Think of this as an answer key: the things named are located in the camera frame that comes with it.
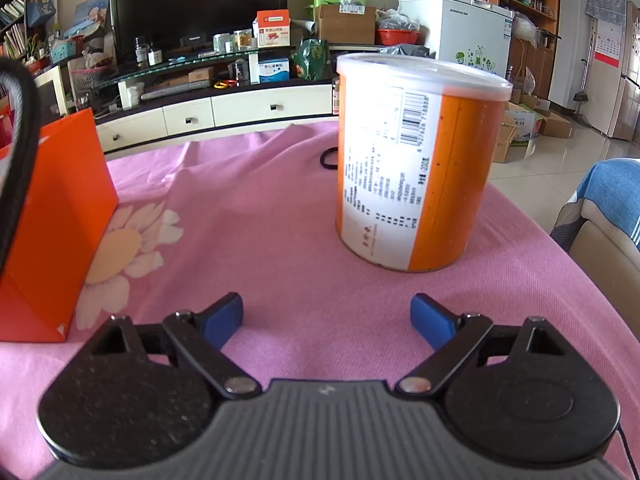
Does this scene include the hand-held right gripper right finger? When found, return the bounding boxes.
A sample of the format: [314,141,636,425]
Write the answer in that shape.
[394,293,569,401]

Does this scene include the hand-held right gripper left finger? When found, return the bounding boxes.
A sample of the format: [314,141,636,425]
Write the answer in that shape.
[90,292,263,401]

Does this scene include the orange paper box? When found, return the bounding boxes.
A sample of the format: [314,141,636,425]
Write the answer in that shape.
[0,107,120,344]

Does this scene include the pink flower-print tablecloth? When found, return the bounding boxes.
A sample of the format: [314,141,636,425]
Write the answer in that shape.
[0,119,640,480]

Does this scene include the orange canister with white lid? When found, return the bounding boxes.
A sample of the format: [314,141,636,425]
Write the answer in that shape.
[333,51,514,273]

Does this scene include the beige sofa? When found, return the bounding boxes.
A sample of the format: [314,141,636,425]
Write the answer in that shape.
[549,195,640,313]

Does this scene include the white television stand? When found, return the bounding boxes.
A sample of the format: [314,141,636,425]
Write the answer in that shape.
[94,45,342,155]

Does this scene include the open cardboard boxes on floor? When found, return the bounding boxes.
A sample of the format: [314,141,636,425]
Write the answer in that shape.
[492,99,574,164]

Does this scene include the blue cloth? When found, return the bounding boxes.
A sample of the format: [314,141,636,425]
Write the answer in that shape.
[574,158,640,252]

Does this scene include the blue and white box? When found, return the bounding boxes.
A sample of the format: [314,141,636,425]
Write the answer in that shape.
[258,57,291,84]

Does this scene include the green bag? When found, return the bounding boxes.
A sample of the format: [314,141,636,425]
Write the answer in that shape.
[294,38,331,81]

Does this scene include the dark glass bottles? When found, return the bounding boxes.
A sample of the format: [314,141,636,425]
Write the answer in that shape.
[133,36,164,67]

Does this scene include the wooden shelf unit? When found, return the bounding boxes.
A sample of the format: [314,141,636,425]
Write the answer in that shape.
[477,0,562,107]

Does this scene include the red plastic basin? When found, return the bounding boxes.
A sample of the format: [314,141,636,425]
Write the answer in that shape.
[374,28,422,46]

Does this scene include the white glass-door cabinet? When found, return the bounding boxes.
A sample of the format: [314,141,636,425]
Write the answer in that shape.
[32,64,77,122]

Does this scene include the silver refrigerator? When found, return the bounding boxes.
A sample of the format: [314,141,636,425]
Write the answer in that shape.
[607,0,640,142]

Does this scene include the white chest freezer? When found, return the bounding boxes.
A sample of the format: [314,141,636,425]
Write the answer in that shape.
[398,0,515,79]

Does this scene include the red and white carton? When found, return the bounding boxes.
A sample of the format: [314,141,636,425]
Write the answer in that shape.
[256,9,292,49]

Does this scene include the brown cardboard box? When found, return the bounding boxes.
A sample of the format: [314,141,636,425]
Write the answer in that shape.
[313,4,377,46]

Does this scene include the black flat television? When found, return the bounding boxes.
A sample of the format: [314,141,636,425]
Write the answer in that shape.
[109,0,289,57]

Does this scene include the framed photo picture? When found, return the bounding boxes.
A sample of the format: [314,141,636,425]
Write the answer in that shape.
[74,0,112,37]

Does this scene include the blue hanging bag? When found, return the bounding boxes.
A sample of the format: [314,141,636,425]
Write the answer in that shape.
[25,0,57,29]

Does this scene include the dark bookshelf with books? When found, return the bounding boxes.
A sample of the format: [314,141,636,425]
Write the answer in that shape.
[0,0,57,63]

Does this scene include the black cable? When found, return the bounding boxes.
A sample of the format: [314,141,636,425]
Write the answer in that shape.
[0,57,42,272]

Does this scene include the wall calendar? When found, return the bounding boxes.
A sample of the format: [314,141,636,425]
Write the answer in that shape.
[594,22,626,69]

